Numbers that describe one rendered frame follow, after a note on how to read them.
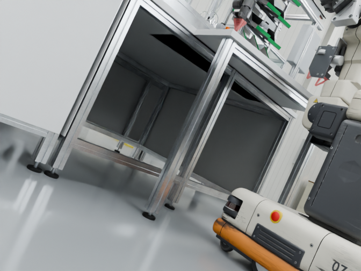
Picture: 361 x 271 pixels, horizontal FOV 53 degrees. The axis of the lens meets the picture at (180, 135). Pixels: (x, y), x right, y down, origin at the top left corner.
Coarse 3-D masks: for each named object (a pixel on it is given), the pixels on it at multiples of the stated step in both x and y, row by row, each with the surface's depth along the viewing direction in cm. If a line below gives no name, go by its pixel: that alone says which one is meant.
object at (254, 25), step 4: (252, 12) 248; (252, 16) 250; (256, 16) 249; (252, 20) 251; (256, 20) 248; (260, 20) 244; (252, 24) 228; (256, 24) 225; (256, 28) 225; (260, 28) 226; (260, 32) 231; (264, 32) 228; (268, 36) 231
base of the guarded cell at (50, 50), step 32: (0, 0) 117; (32, 0) 123; (64, 0) 130; (96, 0) 137; (0, 32) 119; (32, 32) 126; (64, 32) 133; (96, 32) 141; (0, 64) 122; (32, 64) 129; (64, 64) 136; (0, 96) 125; (32, 96) 132; (64, 96) 140; (32, 128) 137
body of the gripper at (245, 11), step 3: (243, 6) 204; (246, 6) 204; (240, 9) 206; (243, 9) 204; (246, 9) 204; (249, 9) 206; (234, 12) 204; (237, 12) 203; (240, 12) 201; (243, 12) 204; (246, 12) 204; (237, 15) 206; (246, 15) 205; (246, 18) 205; (249, 21) 207
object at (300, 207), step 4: (308, 180) 962; (308, 184) 957; (312, 184) 950; (308, 188) 954; (304, 192) 958; (308, 192) 949; (304, 196) 954; (300, 200) 959; (304, 200) 951; (300, 204) 954; (304, 204) 946; (300, 208) 950; (304, 212) 938
